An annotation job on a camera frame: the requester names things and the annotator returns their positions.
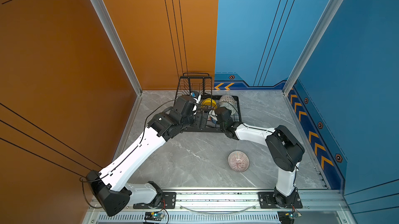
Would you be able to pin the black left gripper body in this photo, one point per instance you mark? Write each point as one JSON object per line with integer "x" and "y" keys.
{"x": 199, "y": 124}

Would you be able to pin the yellow bowl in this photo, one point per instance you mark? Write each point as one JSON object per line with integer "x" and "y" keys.
{"x": 209, "y": 104}

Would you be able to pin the black white patterned bowl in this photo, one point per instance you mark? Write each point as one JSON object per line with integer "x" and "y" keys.
{"x": 227, "y": 99}

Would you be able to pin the pink striped bowl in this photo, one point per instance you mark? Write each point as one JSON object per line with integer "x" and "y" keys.
{"x": 238, "y": 161}

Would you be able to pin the blue white floral bowl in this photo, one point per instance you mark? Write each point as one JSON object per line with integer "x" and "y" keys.
{"x": 213, "y": 119}

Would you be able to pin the green white patterned bowl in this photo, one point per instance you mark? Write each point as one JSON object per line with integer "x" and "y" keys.
{"x": 231, "y": 107}

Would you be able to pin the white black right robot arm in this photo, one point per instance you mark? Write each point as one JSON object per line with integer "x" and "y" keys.
{"x": 285, "y": 149}

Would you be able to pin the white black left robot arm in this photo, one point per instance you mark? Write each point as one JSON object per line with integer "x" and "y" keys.
{"x": 110, "y": 185}

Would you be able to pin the left green circuit board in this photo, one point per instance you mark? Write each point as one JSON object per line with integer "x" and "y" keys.
{"x": 154, "y": 217}

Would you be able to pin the green circuit board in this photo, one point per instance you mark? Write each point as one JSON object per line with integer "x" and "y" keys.
{"x": 288, "y": 217}
{"x": 154, "y": 217}

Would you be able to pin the right green circuit board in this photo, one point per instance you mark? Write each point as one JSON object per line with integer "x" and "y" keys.
{"x": 288, "y": 217}

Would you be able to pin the black wire dish rack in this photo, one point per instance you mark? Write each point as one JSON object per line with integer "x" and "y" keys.
{"x": 200, "y": 86}

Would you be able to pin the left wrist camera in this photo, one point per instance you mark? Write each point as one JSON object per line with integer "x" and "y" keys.
{"x": 196, "y": 97}

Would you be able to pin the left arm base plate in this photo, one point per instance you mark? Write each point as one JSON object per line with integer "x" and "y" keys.
{"x": 167, "y": 201}

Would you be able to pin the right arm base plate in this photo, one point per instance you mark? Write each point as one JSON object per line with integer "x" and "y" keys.
{"x": 268, "y": 199}

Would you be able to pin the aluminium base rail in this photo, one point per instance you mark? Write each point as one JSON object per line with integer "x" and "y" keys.
{"x": 233, "y": 206}

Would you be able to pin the aluminium corner post left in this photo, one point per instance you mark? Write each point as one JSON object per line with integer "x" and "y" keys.
{"x": 112, "y": 34}

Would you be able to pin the aluminium corner post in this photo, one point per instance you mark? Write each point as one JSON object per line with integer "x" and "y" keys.
{"x": 112, "y": 34}
{"x": 317, "y": 34}

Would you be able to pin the aluminium corner post right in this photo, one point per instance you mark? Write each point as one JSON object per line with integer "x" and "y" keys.
{"x": 317, "y": 34}

